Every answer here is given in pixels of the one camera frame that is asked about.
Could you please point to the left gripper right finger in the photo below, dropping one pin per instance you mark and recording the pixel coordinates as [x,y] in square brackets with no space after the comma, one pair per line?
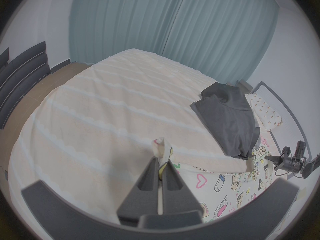
[185,201]

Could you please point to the bed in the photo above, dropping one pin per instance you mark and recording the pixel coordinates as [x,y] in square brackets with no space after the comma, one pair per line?
[100,109]

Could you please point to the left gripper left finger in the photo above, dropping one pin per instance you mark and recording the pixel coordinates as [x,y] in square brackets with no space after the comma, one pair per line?
[132,204]

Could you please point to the grey bedside table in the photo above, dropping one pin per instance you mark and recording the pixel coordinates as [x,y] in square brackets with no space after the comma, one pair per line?
[243,85]

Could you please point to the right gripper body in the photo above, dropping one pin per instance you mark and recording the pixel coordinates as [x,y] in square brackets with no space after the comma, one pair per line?
[285,164]

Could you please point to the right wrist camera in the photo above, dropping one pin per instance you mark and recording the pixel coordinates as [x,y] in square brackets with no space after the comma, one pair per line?
[286,152]

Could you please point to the pink garment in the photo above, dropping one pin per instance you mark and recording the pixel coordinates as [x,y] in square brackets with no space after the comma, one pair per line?
[263,141]

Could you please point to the white printed pillow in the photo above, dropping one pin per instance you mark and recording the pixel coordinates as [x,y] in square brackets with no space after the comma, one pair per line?
[265,111]

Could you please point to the blue-green curtain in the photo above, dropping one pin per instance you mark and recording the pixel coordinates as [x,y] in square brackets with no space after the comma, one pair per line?
[150,21]

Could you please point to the black garment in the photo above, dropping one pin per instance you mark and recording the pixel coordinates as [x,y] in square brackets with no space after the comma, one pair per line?
[225,121]

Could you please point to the white printed pyjama top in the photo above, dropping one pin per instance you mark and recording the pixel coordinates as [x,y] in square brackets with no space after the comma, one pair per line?
[225,184]

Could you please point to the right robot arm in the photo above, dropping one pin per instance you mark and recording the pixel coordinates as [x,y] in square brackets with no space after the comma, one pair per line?
[301,151]

